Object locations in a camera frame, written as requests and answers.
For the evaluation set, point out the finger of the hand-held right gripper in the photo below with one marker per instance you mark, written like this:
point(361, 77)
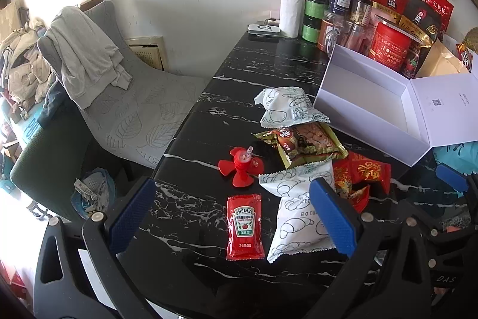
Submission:
point(444, 227)
point(452, 177)

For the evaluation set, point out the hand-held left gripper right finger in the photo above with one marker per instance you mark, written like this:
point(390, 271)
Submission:
point(332, 216)

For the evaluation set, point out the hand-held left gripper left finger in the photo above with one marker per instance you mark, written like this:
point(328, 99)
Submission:
point(132, 216)

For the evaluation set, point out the red candy packet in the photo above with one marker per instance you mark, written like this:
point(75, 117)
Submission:
point(353, 195)
point(368, 169)

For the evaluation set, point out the white bread packet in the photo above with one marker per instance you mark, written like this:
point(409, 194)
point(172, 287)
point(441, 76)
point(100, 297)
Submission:
point(298, 218)
point(270, 97)
point(298, 115)

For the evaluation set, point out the green peanut snack packet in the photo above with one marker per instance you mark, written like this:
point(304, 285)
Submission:
point(302, 143)

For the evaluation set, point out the red ketchup packet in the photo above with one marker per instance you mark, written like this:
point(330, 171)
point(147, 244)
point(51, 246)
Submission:
point(244, 225)

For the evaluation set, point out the red toy fan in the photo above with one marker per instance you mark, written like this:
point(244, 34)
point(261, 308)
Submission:
point(239, 165)

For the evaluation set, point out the white gift box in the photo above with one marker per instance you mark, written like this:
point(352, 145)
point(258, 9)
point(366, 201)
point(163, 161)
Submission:
point(373, 94)

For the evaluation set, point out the teal printed sheet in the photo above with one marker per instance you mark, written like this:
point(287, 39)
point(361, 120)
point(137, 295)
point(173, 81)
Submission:
point(455, 154)

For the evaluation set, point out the bin with trash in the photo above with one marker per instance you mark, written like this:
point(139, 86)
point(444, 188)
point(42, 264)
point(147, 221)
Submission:
point(91, 192)

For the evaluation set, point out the green armchair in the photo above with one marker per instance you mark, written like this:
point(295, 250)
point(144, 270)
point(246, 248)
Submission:
point(48, 162)

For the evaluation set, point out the grey leaf print lounge chair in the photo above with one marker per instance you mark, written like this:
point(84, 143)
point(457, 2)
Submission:
point(149, 106)

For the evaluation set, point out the kraft paper envelope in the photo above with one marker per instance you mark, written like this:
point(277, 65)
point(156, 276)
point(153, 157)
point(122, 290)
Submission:
point(442, 61)

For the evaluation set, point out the red yellow snack bag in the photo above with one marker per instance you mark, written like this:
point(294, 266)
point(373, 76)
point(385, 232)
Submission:
point(466, 57)

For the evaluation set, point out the dark red berry bag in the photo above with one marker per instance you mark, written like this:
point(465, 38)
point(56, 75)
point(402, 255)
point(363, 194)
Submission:
point(412, 61)

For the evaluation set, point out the red box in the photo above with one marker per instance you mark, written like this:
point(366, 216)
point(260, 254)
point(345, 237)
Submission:
point(15, 281)

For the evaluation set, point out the dark navy garment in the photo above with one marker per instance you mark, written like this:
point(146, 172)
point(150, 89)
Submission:
point(56, 104)

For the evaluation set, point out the white paper sheet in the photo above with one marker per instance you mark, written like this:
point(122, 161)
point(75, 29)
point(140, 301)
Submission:
point(449, 41)

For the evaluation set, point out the woven straw object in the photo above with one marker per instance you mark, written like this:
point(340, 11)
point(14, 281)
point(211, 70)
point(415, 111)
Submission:
point(471, 38)

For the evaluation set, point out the red tin can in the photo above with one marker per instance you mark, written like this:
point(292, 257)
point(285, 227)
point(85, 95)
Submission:
point(390, 46)

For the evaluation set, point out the black oat bag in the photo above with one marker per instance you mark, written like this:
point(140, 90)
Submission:
point(422, 18)

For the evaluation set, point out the beige vent panel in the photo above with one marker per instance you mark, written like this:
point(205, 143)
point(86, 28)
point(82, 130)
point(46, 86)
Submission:
point(147, 53)

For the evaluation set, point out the grey garment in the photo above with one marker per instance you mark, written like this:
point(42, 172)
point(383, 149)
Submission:
point(86, 53)

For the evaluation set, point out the glass mug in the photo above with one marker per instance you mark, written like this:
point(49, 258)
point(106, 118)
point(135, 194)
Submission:
point(354, 38)

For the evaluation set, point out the red goji berry bag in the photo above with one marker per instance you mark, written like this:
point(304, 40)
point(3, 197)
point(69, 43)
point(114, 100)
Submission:
point(438, 5)

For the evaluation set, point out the orange jar with white label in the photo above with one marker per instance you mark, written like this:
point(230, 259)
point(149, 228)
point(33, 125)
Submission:
point(330, 31)

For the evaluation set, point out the green label jar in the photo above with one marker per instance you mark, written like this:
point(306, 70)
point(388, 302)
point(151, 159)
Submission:
point(315, 7)
point(312, 31)

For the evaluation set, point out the black lid jar yellow contents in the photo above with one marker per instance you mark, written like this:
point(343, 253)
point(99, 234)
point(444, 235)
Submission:
point(364, 10)

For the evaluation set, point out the pile of clothes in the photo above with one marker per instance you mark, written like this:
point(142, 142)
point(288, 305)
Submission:
point(22, 57)

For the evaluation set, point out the white router device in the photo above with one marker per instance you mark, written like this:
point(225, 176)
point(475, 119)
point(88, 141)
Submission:
point(263, 29)

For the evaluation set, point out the white paper towel roll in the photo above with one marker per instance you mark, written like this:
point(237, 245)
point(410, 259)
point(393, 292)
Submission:
point(291, 16)

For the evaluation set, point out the cardboard piece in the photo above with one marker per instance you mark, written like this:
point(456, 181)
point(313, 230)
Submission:
point(91, 1)

